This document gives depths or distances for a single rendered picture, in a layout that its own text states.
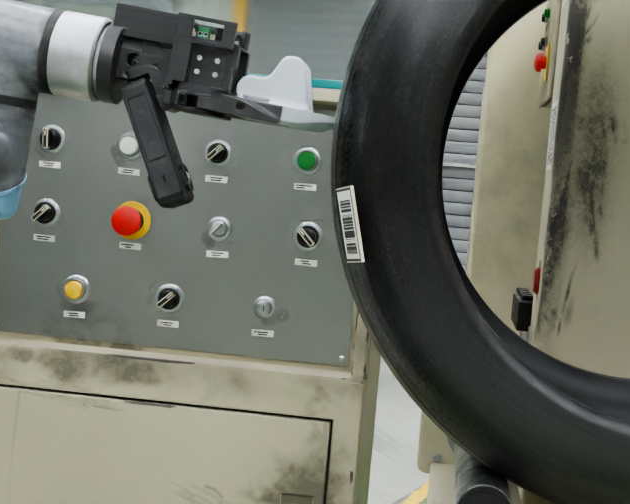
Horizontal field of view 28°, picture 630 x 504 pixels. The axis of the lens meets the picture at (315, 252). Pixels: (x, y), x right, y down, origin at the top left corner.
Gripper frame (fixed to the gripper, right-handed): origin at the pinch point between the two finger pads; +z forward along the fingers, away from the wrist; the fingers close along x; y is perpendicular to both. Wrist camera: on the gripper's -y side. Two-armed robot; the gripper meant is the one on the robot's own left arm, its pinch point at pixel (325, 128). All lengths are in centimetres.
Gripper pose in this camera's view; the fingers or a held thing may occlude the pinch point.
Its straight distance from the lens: 109.4
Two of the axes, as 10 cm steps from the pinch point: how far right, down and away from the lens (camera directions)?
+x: 1.1, -0.4, 9.9
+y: 1.9, -9.8, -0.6
